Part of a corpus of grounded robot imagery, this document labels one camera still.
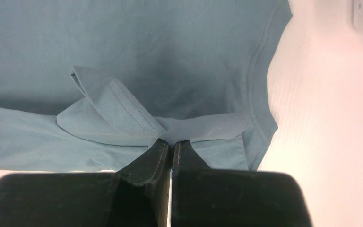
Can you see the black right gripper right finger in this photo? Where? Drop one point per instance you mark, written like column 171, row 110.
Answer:
column 207, row 197

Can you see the blue-grey t-shirt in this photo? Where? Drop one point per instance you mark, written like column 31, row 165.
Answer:
column 89, row 85

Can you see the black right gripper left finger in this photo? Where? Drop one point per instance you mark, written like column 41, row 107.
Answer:
column 135, row 196

